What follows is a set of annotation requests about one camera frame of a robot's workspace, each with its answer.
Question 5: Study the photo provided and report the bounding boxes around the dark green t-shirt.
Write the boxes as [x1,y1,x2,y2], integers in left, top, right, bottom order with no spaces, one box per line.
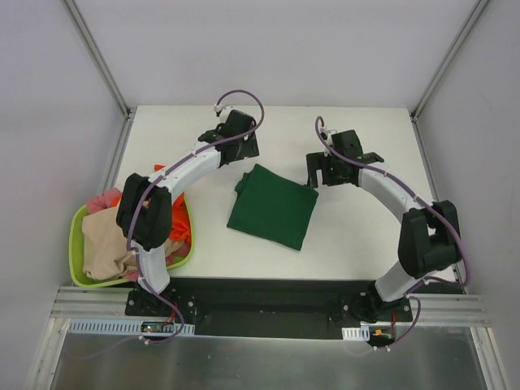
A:
[227,164,319,251]

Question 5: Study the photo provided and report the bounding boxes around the aluminium front rail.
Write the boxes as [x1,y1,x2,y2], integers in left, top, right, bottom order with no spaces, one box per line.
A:
[51,286,492,327]

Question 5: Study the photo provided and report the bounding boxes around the left white cable duct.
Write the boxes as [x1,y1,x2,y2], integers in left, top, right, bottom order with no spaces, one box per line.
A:
[68,319,195,337]

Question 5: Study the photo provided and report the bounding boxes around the right aluminium frame post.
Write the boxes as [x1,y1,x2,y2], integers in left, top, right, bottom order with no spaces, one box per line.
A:
[410,0,492,124]

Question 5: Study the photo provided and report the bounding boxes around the lime green plastic basket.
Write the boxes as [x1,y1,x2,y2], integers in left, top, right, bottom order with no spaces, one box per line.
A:
[69,198,193,288]

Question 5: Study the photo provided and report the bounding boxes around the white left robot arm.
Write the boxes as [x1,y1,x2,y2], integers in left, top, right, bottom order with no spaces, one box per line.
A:
[116,107,259,316]

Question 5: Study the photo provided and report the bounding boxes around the pink t-shirt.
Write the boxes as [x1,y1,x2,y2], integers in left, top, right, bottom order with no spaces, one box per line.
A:
[86,188,192,266]

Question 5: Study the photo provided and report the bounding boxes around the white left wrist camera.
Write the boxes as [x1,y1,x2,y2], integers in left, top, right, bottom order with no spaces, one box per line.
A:
[213,103,233,117]

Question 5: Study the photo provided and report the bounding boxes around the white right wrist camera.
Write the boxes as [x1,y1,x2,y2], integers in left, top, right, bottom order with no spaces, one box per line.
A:
[318,128,337,143]

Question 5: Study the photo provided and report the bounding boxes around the left aluminium frame post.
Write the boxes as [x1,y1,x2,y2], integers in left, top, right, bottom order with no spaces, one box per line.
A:
[61,0,132,119]

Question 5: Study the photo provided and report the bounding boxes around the beige t-shirt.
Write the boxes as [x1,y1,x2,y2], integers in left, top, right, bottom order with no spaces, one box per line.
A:
[82,206,182,281]

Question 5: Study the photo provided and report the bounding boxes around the aluminium frame post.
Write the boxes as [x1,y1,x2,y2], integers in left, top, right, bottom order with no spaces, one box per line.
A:
[61,0,132,119]
[410,0,492,124]

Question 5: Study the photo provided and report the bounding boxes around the orange t-shirt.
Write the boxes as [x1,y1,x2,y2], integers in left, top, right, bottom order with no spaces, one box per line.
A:
[116,173,191,250]

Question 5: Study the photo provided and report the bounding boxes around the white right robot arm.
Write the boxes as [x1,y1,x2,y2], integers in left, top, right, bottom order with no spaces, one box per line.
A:
[306,126,462,321]

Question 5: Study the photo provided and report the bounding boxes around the white cable duct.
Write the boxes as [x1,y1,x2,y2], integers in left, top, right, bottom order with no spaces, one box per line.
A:
[68,319,195,337]
[341,326,371,342]

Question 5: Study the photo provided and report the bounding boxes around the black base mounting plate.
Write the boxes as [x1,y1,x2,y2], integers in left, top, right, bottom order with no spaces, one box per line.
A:
[123,278,413,340]

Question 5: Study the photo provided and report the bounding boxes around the right white cable duct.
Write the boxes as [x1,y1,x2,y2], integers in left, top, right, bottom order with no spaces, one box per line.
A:
[341,326,371,342]

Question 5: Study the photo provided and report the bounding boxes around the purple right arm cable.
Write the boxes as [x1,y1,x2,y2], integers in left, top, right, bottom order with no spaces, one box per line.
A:
[315,116,473,357]

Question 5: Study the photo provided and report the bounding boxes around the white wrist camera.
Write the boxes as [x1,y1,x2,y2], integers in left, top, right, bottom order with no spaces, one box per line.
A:
[318,128,337,143]
[213,103,233,117]

